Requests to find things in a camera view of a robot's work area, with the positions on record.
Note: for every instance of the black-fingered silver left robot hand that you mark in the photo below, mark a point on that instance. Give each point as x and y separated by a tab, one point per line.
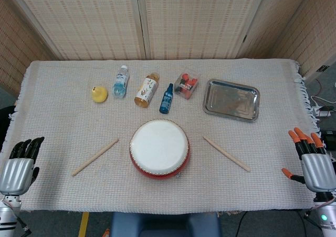
15	176

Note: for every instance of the yellow toy pear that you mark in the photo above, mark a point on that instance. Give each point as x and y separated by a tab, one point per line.
99	95

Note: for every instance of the beige woven tablecloth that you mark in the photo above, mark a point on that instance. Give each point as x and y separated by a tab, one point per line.
65	116

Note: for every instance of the black bulky object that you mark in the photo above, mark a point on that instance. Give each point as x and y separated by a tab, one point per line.
4	126

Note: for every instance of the stainless steel tray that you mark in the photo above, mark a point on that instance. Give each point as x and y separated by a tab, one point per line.
231	100

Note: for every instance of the white power strip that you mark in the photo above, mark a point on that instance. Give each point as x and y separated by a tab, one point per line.
324	113

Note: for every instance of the black screen hinge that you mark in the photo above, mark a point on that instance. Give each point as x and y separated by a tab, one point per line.
245	38

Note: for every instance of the woven bamboo screen panel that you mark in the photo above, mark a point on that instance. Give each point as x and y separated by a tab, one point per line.
86	21
15	50
278	16
315	37
197	21

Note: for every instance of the small blue spray bottle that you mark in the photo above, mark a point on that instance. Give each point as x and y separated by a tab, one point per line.
166	100

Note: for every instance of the orange-tipped silver right robot hand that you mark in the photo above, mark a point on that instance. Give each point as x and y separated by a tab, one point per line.
317	171

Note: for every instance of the black floor box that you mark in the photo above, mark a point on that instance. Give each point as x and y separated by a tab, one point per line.
329	138

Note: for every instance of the clear box of red items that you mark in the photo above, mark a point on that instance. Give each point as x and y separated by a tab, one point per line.
187	84

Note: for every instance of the amber tea bottle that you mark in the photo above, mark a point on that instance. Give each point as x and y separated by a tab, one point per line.
146	91

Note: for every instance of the wooden drumstick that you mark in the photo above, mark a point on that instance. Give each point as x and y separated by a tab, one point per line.
94	157
227	154

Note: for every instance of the clear water bottle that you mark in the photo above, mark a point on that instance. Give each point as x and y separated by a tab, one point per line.
120	84

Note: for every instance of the red drum with white head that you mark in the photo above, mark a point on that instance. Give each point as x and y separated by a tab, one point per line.
158	145

